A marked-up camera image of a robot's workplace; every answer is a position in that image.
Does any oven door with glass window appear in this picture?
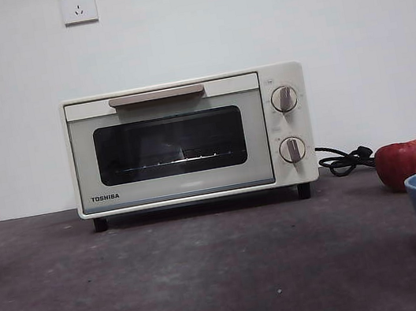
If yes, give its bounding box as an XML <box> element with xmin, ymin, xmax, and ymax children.
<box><xmin>62</xmin><ymin>72</ymin><xmax>277</xmax><ymax>217</ymax></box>

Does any red yellow apple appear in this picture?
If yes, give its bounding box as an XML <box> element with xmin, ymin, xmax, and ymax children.
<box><xmin>372</xmin><ymin>139</ymin><xmax>416</xmax><ymax>198</ymax></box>

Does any beige oven knob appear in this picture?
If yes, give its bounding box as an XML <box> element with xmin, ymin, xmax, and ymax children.
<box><xmin>277</xmin><ymin>134</ymin><xmax>309</xmax><ymax>165</ymax></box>
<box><xmin>269</xmin><ymin>83</ymin><xmax>301</xmax><ymax>116</ymax></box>

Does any cream Toshiba toaster oven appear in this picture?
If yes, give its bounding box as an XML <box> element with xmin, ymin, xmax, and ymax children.
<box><xmin>58</xmin><ymin>58</ymin><xmax>324</xmax><ymax>236</ymax></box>

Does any metal wire oven rack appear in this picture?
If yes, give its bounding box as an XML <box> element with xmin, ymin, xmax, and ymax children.
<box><xmin>113</xmin><ymin>149</ymin><xmax>234</xmax><ymax>177</ymax></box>

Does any black oven power cable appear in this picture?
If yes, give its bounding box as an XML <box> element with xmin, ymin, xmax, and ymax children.
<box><xmin>313</xmin><ymin>137</ymin><xmax>380</xmax><ymax>180</ymax></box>

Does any white wall socket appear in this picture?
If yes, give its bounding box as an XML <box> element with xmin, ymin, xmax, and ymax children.
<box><xmin>60</xmin><ymin>0</ymin><xmax>100</xmax><ymax>28</ymax></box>

